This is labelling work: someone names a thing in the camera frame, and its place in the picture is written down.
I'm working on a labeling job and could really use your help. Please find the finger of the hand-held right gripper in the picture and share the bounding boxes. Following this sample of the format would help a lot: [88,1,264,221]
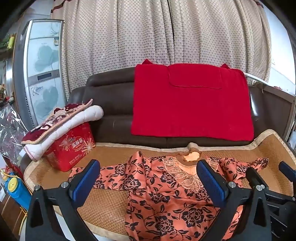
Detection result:
[245,166,269,193]
[278,161,296,184]

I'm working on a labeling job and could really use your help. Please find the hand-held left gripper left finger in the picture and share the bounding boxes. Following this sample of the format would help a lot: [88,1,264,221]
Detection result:
[25,159,101,241]

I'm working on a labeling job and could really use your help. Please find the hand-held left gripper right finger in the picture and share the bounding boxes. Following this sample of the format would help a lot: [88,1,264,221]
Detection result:
[196,159,275,241]

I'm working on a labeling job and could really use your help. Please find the orange floral blouse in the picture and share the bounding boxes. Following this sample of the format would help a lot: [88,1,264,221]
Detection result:
[68,151,270,241]

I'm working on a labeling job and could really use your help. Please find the woven bamboo mat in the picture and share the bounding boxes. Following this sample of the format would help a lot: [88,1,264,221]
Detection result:
[23,129,296,241]

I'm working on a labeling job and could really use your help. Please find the red gift box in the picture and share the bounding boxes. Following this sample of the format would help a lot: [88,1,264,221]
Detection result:
[44,122,96,172]

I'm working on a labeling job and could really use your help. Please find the white quilted pad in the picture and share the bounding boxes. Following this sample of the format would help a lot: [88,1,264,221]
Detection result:
[24,105,104,162]

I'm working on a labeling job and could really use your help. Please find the maroon floral cushion cover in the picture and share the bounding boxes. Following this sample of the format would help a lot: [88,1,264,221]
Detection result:
[21,99,93,144]

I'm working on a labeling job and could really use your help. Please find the blue and yellow bottle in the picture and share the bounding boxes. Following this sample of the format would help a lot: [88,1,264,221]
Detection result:
[0,170,32,205]

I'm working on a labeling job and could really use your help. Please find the brown leather sofa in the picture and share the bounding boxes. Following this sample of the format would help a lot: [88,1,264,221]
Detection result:
[67,67,294,146]

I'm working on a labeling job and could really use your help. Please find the red towel cloth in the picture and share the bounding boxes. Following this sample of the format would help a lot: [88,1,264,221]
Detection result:
[131,59,255,142]

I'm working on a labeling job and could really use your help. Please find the wooden cabinet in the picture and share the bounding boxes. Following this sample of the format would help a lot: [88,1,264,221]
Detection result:
[0,195,30,240]

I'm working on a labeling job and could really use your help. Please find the clear plastic sheet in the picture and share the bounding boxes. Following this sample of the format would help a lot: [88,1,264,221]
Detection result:
[0,103,29,164]

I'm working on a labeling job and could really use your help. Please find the silver floral refrigerator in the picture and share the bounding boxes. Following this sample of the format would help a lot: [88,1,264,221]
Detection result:
[13,20,67,127]

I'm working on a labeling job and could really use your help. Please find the beige dotted curtain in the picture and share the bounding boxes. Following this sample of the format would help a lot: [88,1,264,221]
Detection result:
[51,0,272,94]

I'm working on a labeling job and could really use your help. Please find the green and yellow plant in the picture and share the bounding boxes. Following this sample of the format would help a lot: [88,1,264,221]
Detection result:
[0,33,17,51]

